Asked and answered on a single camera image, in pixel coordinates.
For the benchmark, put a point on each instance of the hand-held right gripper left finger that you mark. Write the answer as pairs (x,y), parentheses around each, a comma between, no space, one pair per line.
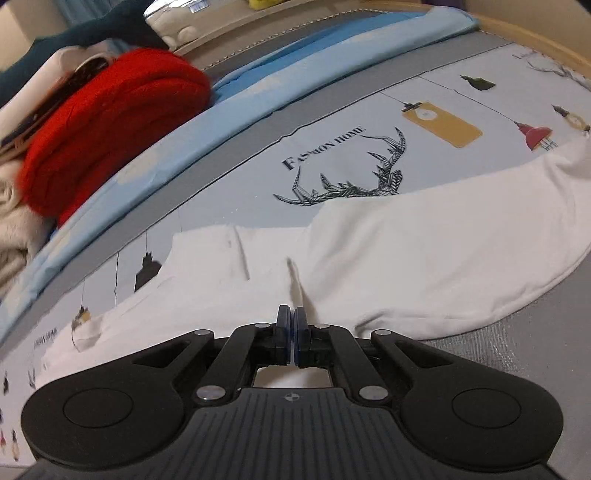
(282,334)

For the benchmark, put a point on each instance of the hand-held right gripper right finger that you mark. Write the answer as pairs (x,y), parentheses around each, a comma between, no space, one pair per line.
(302,334)

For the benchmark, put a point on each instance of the white shirt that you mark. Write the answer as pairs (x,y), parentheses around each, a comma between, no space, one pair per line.
(415,258)

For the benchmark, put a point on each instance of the printed bed sheet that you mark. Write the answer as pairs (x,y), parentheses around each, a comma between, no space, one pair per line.
(332,138)

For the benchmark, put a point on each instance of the light blue quilt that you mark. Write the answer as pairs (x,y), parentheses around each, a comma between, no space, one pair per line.
(277,78)

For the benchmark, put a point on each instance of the red knit sweater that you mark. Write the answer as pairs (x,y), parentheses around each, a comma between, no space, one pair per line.
(120,129)

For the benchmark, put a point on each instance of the cream knit cloth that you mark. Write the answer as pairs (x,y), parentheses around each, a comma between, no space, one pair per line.
(18,221)

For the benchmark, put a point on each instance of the white plush pillow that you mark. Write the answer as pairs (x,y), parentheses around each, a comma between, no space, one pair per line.
(173,25)

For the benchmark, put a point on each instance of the yellow object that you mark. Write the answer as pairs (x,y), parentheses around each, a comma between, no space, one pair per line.
(263,3)

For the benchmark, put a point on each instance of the white folded cloth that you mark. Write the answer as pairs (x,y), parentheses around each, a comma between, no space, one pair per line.
(32,97)

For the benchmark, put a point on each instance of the teal cloth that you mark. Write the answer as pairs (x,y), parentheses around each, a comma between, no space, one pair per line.
(92,32)

